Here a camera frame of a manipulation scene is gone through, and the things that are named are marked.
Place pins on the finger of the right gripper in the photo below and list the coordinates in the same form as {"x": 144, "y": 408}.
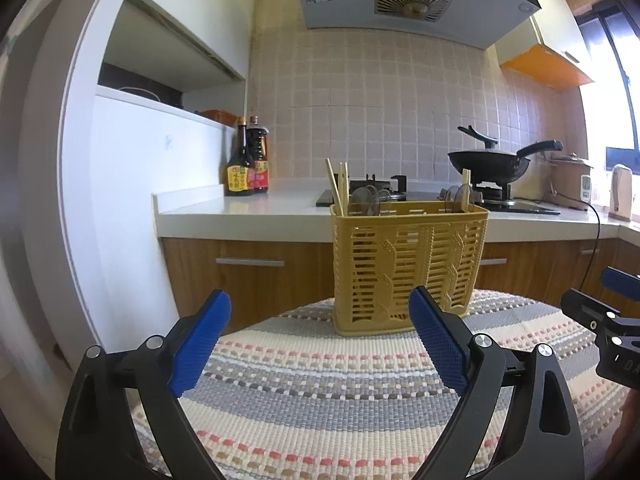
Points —
{"x": 585, "y": 310}
{"x": 622, "y": 283}

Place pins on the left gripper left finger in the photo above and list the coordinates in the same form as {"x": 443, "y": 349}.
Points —
{"x": 97, "y": 437}

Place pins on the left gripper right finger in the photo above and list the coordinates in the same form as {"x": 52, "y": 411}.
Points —
{"x": 540, "y": 438}

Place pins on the short wooden chopstick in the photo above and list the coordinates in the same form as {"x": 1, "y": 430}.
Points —
{"x": 465, "y": 190}

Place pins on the beige electric kettle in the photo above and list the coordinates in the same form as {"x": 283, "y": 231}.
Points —
{"x": 621, "y": 193}

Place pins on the rice cooker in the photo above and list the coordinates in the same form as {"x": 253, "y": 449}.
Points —
{"x": 570, "y": 182}

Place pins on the black wok pan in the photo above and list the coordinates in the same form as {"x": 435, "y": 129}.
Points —
{"x": 502, "y": 168}

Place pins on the striped woven table mat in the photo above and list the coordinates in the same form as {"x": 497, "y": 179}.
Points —
{"x": 289, "y": 398}

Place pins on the yellow plastic utensil basket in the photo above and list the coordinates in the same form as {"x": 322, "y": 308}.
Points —
{"x": 379, "y": 260}

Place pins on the orange upper cabinet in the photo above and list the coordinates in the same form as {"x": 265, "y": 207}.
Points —
{"x": 548, "y": 47}

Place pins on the black gas stove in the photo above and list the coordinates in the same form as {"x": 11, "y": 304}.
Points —
{"x": 490, "y": 197}

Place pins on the wooden chopstick in basket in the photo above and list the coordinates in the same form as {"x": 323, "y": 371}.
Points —
{"x": 334, "y": 188}

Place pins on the dark soy sauce bottle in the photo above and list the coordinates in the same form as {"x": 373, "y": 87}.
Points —
{"x": 241, "y": 166}

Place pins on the red label sauce bottle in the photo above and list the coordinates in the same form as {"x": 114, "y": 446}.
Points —
{"x": 257, "y": 145}

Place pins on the window frame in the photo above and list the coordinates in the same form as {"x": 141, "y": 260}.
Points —
{"x": 611, "y": 101}

